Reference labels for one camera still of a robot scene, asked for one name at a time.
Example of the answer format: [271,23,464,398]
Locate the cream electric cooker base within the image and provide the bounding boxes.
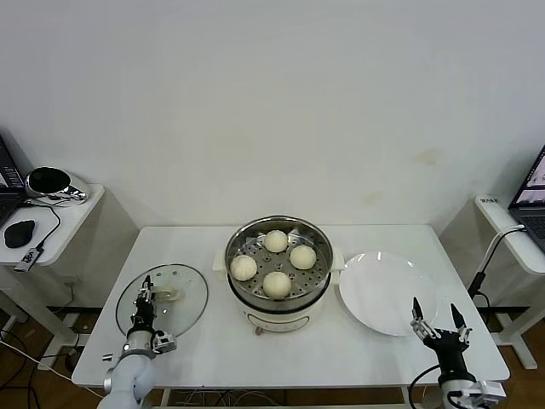
[212,246,346,337]

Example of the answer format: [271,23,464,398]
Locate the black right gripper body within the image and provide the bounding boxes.
[422,329,470,376]

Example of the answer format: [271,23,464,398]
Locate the round glass pot lid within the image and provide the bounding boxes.
[115,263,209,338]

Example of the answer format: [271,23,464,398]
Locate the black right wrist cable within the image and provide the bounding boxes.
[407,364,444,409]

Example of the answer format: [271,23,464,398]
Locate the grey usb hub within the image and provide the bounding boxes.
[14,248,44,273]

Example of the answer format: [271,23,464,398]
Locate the white rectangular work table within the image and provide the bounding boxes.
[71,224,512,409]

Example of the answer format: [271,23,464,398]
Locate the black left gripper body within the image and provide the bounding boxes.
[129,297,156,337]

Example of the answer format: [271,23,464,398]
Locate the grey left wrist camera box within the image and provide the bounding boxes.
[152,331,178,354]

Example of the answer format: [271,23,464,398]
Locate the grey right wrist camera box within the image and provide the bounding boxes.
[466,378,508,408]

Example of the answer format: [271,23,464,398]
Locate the steel perforated steamer basket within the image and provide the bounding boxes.
[224,216,335,312]

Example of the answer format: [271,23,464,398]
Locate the white steamed baozi bun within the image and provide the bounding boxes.
[290,245,318,270]
[263,229,290,253]
[262,272,293,299]
[229,255,259,281]

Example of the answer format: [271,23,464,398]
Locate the thin black desk cable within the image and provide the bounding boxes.
[19,199,61,252]

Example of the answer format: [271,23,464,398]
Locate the white and black charger cable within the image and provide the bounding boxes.
[467,224,527,300]

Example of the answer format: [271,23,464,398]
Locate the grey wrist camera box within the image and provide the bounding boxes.
[466,378,508,408]
[152,331,178,354]

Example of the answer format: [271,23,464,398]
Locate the black open laptop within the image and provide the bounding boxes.
[507,144,545,252]
[0,134,27,229]

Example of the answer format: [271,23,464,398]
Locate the black silver headset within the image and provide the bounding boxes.
[25,166,93,208]

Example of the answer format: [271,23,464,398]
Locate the black computer mouse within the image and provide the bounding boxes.
[3,219,37,249]

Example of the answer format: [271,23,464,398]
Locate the large white round plate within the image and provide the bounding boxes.
[339,251,439,337]

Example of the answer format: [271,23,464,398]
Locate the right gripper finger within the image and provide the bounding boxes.
[410,297,440,343]
[450,302,474,343]

